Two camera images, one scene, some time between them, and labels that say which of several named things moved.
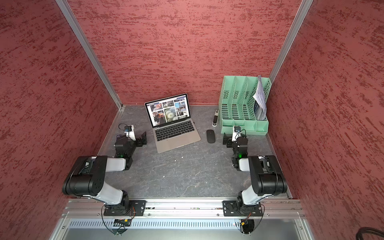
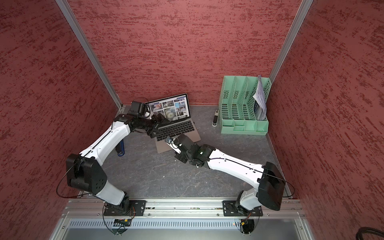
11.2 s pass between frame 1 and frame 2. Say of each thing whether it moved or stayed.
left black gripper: moved
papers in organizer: stayed
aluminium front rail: stayed
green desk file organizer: stayed
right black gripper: moved
